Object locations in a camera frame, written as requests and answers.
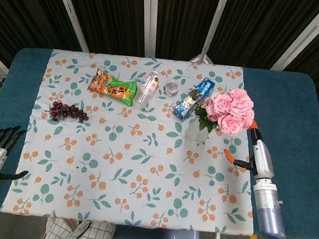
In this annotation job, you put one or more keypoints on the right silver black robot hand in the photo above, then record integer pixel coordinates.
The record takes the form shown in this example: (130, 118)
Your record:
(263, 160)

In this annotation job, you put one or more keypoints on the pink rose bouquet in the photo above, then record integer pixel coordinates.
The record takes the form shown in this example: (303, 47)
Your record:
(231, 109)

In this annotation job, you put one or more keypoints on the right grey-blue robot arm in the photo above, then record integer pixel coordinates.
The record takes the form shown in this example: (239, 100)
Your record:
(271, 220)

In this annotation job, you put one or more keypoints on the textured clear glass vase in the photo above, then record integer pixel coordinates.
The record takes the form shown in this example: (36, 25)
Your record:
(196, 134)

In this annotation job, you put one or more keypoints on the blue felt table cover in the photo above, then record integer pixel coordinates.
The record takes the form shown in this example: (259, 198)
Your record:
(278, 88)

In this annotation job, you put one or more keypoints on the blue cookie box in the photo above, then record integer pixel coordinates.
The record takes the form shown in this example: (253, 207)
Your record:
(192, 100)

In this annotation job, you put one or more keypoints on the dark red grape bunch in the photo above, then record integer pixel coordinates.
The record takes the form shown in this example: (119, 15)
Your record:
(67, 111)

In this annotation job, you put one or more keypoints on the white black checked bag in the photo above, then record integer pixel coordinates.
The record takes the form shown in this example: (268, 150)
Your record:
(58, 231)

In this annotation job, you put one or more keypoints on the small clear round jar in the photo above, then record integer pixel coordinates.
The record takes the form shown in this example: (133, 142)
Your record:
(171, 88)

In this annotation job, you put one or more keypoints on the floral print tablecloth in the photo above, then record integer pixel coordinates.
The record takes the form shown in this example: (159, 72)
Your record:
(134, 151)

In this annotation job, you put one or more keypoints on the clear plastic bottle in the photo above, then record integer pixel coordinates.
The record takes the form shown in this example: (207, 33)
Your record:
(147, 88)

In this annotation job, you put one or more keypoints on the orange green snack bag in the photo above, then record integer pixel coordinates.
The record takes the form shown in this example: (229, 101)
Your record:
(111, 88)

